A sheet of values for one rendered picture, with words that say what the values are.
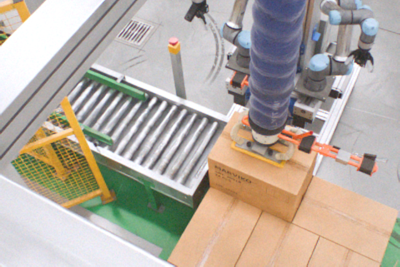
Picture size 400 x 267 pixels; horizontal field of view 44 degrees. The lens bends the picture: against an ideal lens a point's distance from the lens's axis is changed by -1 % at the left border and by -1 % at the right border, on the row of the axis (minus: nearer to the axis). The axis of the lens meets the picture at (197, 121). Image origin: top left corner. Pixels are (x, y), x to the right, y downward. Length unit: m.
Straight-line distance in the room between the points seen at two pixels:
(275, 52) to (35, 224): 1.89
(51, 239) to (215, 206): 2.96
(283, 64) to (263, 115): 0.43
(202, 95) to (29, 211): 4.14
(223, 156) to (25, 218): 2.68
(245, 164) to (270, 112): 0.55
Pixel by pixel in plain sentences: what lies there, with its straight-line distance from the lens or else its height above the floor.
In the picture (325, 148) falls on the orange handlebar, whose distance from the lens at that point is 2.92.
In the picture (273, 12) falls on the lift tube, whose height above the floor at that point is 2.20.
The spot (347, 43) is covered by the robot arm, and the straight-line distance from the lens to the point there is 3.18.
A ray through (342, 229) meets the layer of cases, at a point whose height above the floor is 0.54.
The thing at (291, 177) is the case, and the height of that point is 0.94.
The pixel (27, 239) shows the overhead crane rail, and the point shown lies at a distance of 0.51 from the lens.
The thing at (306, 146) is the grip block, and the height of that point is 1.20.
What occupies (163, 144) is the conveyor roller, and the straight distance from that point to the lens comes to 3.69.
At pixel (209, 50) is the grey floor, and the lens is 4.98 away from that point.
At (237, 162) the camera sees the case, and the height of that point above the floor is 0.94.
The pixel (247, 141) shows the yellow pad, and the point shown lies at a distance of 3.03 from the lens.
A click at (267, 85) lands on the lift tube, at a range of 2.47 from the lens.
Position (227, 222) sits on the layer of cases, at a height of 0.54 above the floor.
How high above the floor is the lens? 3.64
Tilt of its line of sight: 55 degrees down
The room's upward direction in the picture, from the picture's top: 6 degrees counter-clockwise
